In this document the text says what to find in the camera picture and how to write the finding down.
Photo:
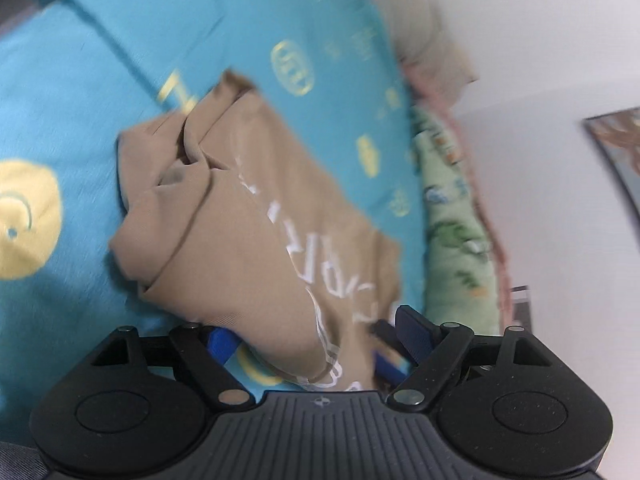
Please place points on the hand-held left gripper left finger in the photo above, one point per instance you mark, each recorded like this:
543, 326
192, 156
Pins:
221, 347

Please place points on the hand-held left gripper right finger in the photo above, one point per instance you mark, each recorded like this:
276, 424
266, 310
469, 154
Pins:
415, 332

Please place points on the tan printed t-shirt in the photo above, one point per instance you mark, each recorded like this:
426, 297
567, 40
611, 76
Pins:
240, 240

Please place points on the green cartoon fleece blanket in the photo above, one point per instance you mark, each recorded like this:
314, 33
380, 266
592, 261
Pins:
450, 240

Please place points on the pink fluffy blanket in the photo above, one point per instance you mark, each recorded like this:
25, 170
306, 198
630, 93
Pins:
472, 160

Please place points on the person's grey trousers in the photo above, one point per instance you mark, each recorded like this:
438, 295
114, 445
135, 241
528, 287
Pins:
15, 462

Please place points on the teal smiley bedsheet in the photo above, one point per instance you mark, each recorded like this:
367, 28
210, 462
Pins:
75, 85

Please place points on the grey wall socket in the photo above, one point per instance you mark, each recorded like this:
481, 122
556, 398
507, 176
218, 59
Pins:
520, 310

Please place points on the framed wall picture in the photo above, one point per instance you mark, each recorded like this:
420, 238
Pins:
620, 160

